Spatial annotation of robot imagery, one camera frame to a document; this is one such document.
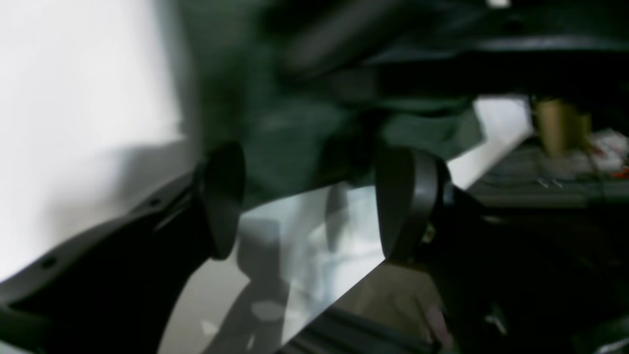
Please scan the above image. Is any green long-sleeve shirt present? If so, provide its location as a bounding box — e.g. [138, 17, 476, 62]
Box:
[176, 0, 485, 208]

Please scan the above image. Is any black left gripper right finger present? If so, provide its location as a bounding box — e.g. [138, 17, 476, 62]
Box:
[375, 147, 628, 354]

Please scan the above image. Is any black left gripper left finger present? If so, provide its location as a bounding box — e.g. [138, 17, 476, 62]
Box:
[0, 143, 246, 354]

